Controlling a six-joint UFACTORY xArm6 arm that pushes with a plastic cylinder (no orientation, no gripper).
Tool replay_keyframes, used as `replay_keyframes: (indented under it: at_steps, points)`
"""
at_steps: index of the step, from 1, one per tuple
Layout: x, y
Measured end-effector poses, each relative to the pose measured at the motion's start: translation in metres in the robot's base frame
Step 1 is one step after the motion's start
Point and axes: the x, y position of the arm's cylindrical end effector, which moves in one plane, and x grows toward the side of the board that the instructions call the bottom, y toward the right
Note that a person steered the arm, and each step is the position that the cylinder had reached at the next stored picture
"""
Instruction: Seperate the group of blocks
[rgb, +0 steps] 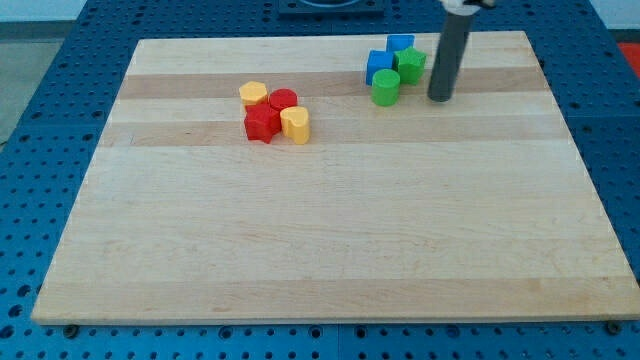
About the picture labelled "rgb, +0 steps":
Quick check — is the wooden board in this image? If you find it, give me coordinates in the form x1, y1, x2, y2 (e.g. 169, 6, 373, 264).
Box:
32, 31, 639, 326

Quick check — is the blue cube block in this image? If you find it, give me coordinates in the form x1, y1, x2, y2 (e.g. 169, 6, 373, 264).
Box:
365, 50, 394, 86

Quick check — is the red star block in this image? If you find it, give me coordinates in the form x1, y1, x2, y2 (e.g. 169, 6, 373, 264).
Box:
244, 103, 281, 144

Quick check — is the yellow hexagon block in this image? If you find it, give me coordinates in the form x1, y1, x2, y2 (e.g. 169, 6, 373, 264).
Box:
239, 81, 269, 108

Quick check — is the yellow heart block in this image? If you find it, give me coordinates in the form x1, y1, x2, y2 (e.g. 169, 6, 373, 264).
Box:
280, 106, 310, 145

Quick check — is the red cylinder block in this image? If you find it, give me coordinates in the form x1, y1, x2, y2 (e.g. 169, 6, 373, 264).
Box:
268, 88, 298, 111

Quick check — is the green star block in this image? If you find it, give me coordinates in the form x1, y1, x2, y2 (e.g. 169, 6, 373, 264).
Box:
394, 46, 427, 85

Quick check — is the blue pentagon block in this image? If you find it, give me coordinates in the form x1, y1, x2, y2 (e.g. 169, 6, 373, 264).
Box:
386, 34, 415, 53

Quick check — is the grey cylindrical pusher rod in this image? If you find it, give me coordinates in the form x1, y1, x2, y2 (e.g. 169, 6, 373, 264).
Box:
427, 13, 474, 102

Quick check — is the green cylinder block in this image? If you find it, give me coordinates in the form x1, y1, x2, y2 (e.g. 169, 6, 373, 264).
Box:
371, 69, 400, 107

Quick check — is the blue perforated table plate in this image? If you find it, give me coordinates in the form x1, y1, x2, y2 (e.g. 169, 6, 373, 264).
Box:
1, 0, 639, 359

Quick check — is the white rod mount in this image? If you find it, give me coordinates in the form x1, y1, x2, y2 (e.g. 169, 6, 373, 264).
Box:
440, 0, 497, 16

